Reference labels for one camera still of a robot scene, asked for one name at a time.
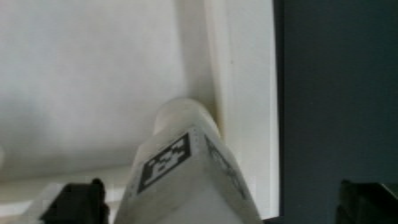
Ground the white square table top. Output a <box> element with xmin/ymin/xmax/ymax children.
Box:
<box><xmin>0</xmin><ymin>0</ymin><xmax>281</xmax><ymax>224</ymax></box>

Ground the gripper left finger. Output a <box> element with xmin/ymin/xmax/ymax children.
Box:
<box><xmin>39</xmin><ymin>178</ymin><xmax>110</xmax><ymax>224</ymax></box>

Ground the white table leg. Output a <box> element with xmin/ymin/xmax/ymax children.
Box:
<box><xmin>114</xmin><ymin>98</ymin><xmax>263</xmax><ymax>224</ymax></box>

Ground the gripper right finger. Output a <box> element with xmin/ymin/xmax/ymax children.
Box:
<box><xmin>336</xmin><ymin>180</ymin><xmax>398</xmax><ymax>224</ymax></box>

